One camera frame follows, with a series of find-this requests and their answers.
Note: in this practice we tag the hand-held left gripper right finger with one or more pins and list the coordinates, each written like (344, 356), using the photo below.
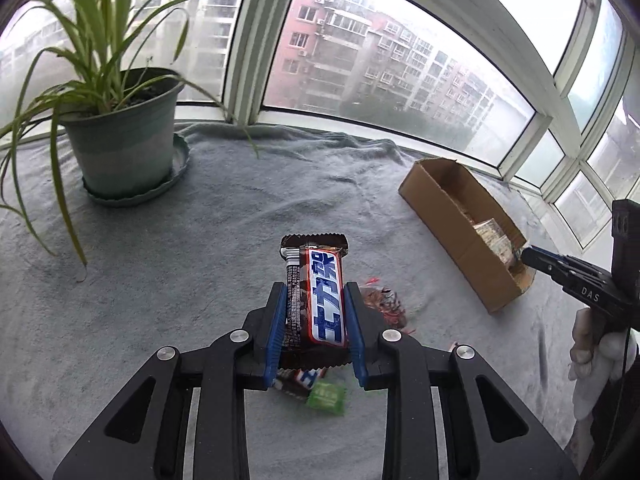
(355, 332)

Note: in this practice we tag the person's right hand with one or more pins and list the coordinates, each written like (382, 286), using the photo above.
(600, 360)

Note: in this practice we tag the person's right forearm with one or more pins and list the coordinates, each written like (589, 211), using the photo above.
(610, 440)

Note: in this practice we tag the brown chocolate bar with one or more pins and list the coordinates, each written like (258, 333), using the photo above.
(320, 290)
(305, 377)

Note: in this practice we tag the clear packet of red dates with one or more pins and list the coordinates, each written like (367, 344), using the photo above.
(387, 305)

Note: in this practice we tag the white window sill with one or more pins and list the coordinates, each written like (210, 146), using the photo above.
(565, 230)

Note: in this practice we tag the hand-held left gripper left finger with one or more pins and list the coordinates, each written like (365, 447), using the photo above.
(274, 332)

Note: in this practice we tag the green pot saucer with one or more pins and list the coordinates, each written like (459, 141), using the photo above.
(181, 160)

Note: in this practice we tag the green spider plant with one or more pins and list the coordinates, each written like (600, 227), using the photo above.
(100, 35)

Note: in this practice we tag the apartment buildings outside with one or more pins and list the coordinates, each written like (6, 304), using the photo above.
(350, 50)

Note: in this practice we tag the small green candy packet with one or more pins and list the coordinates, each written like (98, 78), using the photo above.
(325, 397)

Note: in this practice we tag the grey blanket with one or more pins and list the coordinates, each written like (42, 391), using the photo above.
(200, 260)

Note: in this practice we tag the brown cardboard box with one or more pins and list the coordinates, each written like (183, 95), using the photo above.
(450, 225)

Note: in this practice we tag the green plastic flower pot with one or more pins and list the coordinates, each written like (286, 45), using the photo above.
(120, 145)

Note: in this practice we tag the clear pack of crackers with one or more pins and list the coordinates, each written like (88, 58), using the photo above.
(492, 237)

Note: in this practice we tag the white window frame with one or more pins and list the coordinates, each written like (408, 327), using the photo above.
(250, 60)

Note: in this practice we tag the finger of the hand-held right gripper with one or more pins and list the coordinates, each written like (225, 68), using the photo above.
(550, 265)

